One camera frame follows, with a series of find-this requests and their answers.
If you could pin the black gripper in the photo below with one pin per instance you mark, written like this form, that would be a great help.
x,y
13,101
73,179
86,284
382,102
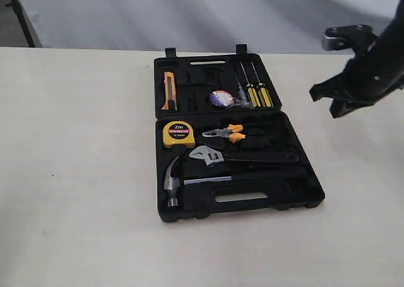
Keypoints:
x,y
378,72

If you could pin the black electrical tape roll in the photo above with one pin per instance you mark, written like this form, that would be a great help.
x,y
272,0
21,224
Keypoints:
x,y
223,99

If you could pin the black plastic tool case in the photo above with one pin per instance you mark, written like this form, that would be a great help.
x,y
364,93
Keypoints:
x,y
222,142

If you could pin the black handled adjustable wrench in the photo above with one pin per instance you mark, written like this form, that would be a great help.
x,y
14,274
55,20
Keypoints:
x,y
212,157

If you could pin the claw hammer black grip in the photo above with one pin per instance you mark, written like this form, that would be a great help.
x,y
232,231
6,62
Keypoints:
x,y
171,184

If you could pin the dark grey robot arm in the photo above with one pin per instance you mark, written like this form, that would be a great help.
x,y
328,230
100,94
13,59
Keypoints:
x,y
398,3

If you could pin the yellow black screwdriver right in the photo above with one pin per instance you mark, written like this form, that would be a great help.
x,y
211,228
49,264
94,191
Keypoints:
x,y
262,90

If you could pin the yellow black screwdriver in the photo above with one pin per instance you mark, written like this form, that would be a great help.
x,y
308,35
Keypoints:
x,y
262,90
250,89

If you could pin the yellow black screwdriver left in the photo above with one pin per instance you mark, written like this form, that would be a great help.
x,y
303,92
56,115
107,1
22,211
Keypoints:
x,y
250,89

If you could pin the clear voltage tester screwdriver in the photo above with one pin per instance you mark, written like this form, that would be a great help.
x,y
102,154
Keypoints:
x,y
241,91

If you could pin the white backdrop cloth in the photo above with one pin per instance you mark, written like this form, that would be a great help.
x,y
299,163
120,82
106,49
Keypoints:
x,y
278,26

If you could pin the orange utility knife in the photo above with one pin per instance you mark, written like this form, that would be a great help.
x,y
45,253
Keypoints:
x,y
170,92

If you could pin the yellow tape measure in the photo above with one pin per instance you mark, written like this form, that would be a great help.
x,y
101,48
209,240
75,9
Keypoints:
x,y
178,133

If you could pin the black backdrop stand pole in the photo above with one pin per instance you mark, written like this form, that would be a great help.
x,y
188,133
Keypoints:
x,y
19,13

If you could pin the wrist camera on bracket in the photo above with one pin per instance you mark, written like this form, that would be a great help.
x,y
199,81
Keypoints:
x,y
356,37

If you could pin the orange handled pliers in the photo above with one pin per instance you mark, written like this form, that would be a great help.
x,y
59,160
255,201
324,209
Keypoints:
x,y
232,132

